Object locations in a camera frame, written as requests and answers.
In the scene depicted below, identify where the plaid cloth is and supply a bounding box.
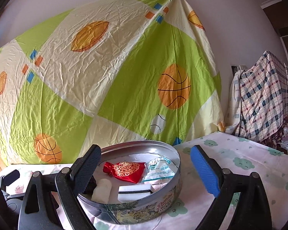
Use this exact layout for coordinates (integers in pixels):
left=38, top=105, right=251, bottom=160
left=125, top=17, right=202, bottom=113
left=235, top=50, right=288, bottom=143

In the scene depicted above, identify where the round blue cookie tin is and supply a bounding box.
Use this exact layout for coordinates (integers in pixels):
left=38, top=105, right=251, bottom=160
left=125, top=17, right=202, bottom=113
left=75, top=140, right=183, bottom=225

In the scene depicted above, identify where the dark wooden wardrobe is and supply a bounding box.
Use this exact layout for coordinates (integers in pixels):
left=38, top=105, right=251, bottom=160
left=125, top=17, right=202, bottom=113
left=259, top=0, right=288, bottom=82

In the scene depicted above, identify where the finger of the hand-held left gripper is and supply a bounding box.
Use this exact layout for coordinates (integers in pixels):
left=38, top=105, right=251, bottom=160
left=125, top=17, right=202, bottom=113
left=0, top=170, right=20, bottom=190

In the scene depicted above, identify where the dark satin scrunchie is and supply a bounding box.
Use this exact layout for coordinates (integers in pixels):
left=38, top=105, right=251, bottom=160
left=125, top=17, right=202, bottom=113
left=86, top=176, right=98, bottom=193

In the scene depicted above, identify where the cotton swab packet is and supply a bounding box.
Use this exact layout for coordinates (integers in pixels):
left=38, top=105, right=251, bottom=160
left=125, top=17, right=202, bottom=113
left=141, top=156, right=175, bottom=183

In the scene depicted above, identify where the red gold embroidered pouch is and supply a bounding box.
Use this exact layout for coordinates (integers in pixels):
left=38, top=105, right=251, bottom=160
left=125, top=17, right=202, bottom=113
left=103, top=161, right=146, bottom=184

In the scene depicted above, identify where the cloud printed bed sheet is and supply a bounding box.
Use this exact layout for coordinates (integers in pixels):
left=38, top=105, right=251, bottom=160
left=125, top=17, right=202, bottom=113
left=0, top=131, right=288, bottom=230

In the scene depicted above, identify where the white floral cloth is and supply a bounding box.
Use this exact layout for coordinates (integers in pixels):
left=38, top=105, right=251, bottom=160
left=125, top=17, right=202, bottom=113
left=225, top=68, right=243, bottom=135

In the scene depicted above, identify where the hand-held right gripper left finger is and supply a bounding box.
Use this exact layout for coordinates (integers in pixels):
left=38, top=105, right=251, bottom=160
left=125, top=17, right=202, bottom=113
left=18, top=144, right=102, bottom=230

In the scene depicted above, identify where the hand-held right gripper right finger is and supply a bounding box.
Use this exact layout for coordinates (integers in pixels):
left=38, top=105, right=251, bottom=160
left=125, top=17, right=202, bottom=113
left=190, top=145, right=273, bottom=230

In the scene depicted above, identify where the green ball printed hanging sheet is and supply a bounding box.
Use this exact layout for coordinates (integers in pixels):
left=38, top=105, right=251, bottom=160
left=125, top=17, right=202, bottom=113
left=0, top=0, right=225, bottom=166

